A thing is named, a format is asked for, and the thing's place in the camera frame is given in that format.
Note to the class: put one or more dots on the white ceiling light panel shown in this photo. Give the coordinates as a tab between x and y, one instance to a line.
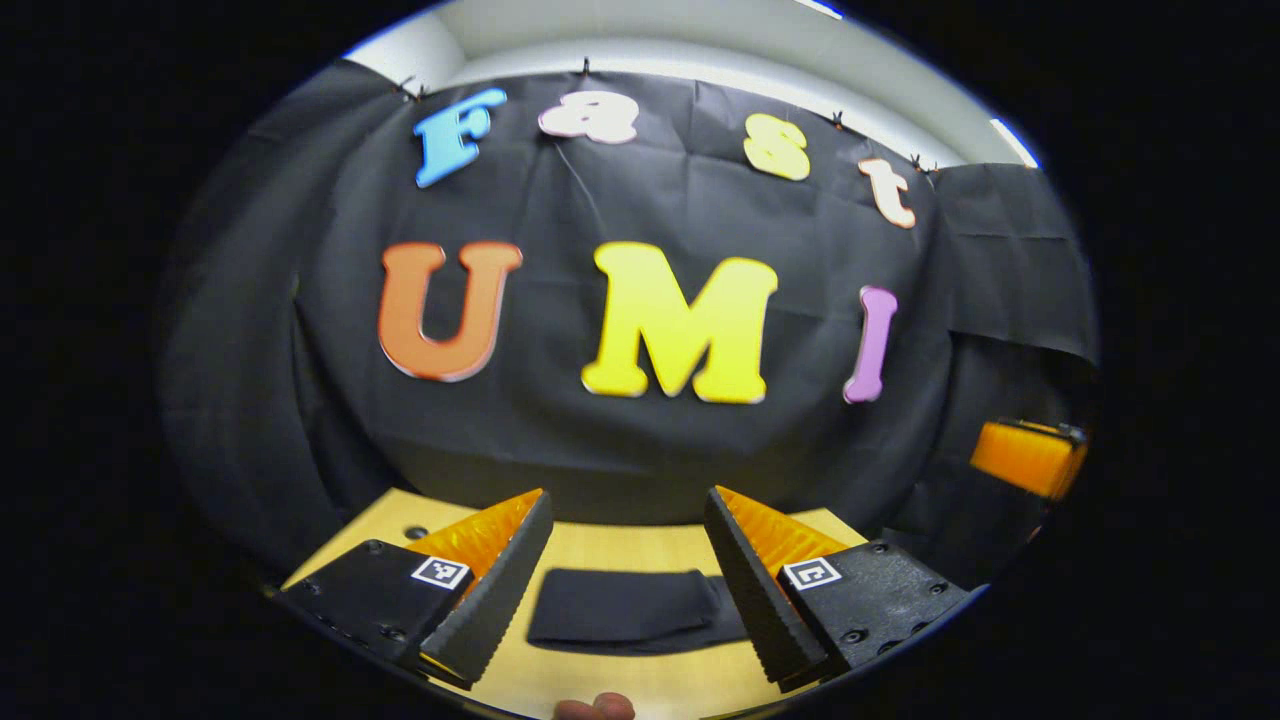
1015	142
820	7

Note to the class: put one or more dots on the black backdrop cloth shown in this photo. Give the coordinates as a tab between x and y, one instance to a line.
560	200

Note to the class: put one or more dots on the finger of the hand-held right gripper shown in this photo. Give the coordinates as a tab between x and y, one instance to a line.
1030	458

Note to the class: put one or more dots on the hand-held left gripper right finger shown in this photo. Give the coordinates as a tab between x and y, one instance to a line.
755	600

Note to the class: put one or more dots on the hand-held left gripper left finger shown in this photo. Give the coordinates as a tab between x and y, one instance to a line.
495	610

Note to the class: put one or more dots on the dark grey jeans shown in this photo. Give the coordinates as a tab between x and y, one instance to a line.
620	610

